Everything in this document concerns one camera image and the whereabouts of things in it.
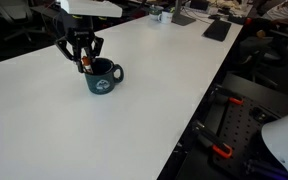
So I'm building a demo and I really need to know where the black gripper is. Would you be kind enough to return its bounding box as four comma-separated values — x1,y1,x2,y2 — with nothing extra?
54,13,104,74

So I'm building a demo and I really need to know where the marker with red cap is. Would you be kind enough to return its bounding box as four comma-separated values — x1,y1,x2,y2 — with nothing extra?
81,55,94,75

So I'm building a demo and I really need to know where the dark teal mug with logo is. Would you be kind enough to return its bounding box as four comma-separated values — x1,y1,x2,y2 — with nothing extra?
83,57,125,95

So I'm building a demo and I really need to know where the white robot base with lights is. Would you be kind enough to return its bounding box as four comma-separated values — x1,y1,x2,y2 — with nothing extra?
261,107,288,176

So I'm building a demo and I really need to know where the gray office chair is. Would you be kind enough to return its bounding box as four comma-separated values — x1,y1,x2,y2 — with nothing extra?
0,0,33,43

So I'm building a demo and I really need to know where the teal cup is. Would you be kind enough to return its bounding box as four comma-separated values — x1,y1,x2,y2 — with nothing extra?
148,4,165,21

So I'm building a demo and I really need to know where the white mug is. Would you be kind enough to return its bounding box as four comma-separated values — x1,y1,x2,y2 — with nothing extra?
157,10,174,25

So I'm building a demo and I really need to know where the gray monitor stand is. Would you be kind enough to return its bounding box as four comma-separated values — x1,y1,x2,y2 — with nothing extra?
170,0,197,27

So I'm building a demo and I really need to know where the black computer mouse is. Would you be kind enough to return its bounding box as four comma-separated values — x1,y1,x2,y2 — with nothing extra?
207,13,222,20

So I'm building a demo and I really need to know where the black keyboard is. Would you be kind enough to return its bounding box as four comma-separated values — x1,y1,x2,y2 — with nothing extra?
202,19,233,43

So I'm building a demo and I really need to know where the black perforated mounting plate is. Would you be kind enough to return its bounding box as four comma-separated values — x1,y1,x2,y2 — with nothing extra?
212,96,287,180

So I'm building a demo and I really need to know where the black connector block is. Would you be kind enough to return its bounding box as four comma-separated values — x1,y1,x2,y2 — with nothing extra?
250,106,268,123

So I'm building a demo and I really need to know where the black robot cart top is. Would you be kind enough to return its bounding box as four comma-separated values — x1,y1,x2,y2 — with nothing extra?
222,73,288,118

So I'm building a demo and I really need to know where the dark office chair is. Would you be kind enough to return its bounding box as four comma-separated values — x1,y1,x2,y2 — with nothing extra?
237,18,288,91

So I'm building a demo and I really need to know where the person in white shirt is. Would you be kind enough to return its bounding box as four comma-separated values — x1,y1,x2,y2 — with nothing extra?
260,0,288,22

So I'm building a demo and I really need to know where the black clamp with orange handle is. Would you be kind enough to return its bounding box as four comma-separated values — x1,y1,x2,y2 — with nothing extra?
192,119,234,160
212,84,244,106

